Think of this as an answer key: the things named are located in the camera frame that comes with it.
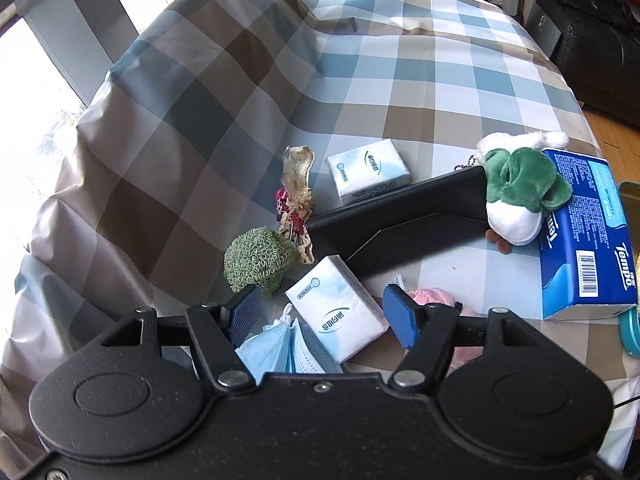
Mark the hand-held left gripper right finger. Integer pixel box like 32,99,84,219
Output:
382,283,562,394

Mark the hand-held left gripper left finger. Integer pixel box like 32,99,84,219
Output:
85,284,264,394

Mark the small white tissue pack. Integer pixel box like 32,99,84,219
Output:
284,255,391,363
325,137,412,206

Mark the green and white plush toy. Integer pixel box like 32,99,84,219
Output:
475,130,573,256

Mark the teal and gold tin tray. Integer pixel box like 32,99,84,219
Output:
618,181,640,358

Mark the pink plush item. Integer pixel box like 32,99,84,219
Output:
395,272,483,377

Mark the light blue face mask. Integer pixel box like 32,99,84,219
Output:
235,304,301,374

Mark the green crochet ball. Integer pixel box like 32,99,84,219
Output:
223,227,296,297

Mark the grey face mask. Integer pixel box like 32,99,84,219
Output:
294,317,344,374

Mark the black tray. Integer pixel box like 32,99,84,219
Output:
306,166,497,277

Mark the large blue tissue pack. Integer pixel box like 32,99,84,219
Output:
537,147,640,321

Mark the checked tablecloth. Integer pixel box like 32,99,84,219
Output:
0,0,640,468

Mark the grey leaning panel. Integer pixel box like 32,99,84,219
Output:
524,2,563,63

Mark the window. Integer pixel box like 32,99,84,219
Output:
0,0,166,111

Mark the black leather sofa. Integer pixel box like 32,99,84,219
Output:
550,0,640,113

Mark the beige straw doll keychain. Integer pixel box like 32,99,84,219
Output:
274,145,317,266

